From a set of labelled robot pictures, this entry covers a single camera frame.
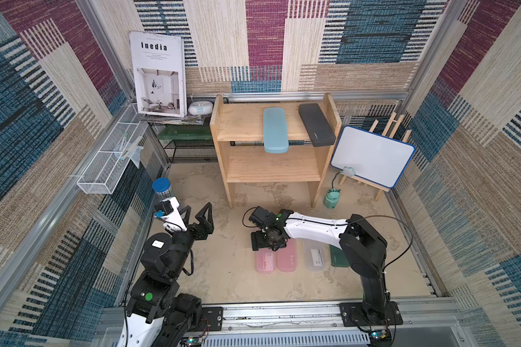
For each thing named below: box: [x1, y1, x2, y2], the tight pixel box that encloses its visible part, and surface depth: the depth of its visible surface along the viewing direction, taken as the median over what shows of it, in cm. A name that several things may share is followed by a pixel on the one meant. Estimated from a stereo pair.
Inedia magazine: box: [128, 31, 188, 118], surface depth 79 cm
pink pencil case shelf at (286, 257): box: [275, 237, 298, 273], surface depth 86 cm
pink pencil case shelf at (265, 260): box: [255, 247, 276, 274], surface depth 85 cm
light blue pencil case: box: [263, 106, 289, 154], surface depth 71 cm
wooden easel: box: [338, 112, 413, 201], surface depth 93 cm
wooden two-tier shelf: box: [209, 93, 343, 209], surface depth 81 cm
